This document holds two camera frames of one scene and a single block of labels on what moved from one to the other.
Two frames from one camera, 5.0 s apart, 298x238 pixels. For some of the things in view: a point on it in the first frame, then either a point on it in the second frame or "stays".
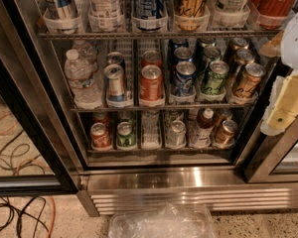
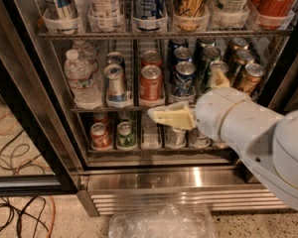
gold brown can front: (247, 86) stays
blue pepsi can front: (184, 83) stays
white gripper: (297, 44) -> (211, 113)
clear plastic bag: (169, 221) stays
